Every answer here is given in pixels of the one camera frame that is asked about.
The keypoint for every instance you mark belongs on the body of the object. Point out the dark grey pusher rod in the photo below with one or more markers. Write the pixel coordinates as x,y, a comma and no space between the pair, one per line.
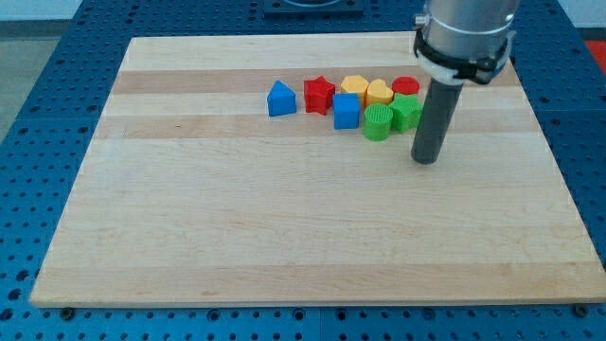
438,109

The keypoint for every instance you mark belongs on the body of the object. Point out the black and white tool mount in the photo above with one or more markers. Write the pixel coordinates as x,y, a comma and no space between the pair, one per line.
453,71

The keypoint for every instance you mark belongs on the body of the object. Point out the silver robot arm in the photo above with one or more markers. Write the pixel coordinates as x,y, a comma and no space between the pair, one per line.
457,41

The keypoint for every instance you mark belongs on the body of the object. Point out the green star block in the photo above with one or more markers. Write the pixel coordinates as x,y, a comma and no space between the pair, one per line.
406,112

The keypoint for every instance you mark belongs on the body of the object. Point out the red circle block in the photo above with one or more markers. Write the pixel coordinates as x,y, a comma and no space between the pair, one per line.
405,85

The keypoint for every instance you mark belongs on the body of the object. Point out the red star block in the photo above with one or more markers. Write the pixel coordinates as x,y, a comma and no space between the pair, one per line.
318,95

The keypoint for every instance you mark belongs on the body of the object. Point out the green cylinder block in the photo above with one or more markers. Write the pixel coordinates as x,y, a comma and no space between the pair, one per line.
377,122

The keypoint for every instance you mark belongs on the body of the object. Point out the yellow heart block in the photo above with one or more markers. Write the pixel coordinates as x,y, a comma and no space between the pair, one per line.
378,92

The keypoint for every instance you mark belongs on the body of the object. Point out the blue cube block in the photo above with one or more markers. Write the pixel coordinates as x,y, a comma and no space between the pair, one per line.
346,111

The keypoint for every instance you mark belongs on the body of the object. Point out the yellow hexagon block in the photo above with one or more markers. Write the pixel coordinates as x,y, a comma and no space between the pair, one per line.
355,84

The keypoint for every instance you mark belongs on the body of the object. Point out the blue triangle block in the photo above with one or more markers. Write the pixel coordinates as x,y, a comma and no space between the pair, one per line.
281,100

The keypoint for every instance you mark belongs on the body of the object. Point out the wooden board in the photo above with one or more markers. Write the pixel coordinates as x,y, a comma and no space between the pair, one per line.
191,195

